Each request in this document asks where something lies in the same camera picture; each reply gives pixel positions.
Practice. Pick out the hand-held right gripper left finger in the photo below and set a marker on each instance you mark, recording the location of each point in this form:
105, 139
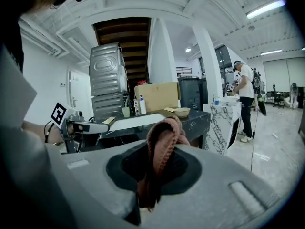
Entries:
90, 175

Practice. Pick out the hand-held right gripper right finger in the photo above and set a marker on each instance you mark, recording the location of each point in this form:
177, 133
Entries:
209, 199

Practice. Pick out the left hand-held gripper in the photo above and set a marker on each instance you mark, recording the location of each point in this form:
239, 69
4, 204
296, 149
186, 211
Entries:
71, 118

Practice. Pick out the pink knitted cloth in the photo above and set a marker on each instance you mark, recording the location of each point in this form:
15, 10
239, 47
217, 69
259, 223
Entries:
162, 151

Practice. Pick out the beige bowl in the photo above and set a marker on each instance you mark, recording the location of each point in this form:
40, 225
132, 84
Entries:
182, 111

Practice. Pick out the person's left forearm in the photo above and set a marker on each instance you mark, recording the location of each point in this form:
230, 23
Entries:
35, 131

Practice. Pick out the yellow sponge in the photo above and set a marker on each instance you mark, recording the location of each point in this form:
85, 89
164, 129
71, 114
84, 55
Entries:
109, 121

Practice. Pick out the pale green cup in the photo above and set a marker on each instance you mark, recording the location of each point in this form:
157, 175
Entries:
125, 112

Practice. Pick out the white board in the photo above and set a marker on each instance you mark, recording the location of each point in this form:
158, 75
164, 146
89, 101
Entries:
140, 121

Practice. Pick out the clear glass bottle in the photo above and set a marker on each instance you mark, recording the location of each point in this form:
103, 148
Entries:
136, 107

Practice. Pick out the white door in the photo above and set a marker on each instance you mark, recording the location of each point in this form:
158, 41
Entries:
76, 89

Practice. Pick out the white pump bottle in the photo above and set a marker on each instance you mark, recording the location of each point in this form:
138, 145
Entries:
143, 107

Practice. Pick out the large silver metal appliance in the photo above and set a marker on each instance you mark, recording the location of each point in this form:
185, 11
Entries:
107, 69

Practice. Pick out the red bag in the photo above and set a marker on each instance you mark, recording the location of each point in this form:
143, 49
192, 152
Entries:
142, 82

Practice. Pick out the cardboard box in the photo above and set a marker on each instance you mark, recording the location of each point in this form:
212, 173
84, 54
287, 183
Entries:
158, 95

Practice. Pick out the flat cardboard piece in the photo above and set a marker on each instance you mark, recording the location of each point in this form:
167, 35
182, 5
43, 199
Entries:
170, 109

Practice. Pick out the black marble counter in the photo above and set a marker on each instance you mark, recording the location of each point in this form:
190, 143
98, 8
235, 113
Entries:
193, 125

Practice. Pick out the white marble counter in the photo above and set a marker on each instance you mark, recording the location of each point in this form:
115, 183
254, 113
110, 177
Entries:
220, 123

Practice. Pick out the wooden staircase underside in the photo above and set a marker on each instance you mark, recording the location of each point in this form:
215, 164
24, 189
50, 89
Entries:
126, 39

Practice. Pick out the person's grey sleeve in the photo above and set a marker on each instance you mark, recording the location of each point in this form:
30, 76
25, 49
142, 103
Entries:
14, 92

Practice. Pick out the dark grey bin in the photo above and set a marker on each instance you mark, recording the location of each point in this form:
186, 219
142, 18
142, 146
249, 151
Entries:
190, 93

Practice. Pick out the blue cup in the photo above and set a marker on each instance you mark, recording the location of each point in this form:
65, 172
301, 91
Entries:
216, 102

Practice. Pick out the round ceiling light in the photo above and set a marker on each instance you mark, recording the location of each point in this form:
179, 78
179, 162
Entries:
188, 49

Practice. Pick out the black office chair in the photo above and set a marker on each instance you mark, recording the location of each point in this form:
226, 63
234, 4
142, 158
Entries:
278, 96

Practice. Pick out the white window blind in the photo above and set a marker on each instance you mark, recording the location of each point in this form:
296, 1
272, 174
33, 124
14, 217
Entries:
283, 74

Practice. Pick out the short ceiling tube light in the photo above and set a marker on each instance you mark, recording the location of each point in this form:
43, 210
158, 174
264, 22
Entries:
271, 52

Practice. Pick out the long ceiling tube light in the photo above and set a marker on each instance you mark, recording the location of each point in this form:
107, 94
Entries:
265, 9

